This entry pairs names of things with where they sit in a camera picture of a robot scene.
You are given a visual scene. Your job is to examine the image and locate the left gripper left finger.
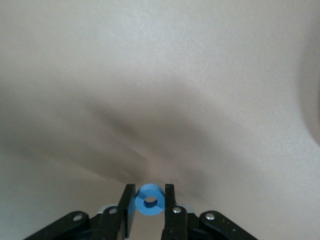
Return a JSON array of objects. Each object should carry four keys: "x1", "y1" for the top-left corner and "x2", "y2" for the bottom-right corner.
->
[{"x1": 23, "y1": 183, "x2": 137, "y2": 240}]

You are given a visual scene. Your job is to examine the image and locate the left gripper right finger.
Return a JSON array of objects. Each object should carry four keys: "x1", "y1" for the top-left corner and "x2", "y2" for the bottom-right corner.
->
[{"x1": 161, "y1": 183, "x2": 258, "y2": 240}]

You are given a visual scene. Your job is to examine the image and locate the blue letter o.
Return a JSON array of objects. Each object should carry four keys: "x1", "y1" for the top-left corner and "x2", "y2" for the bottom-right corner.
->
[{"x1": 134, "y1": 183, "x2": 166, "y2": 217}]

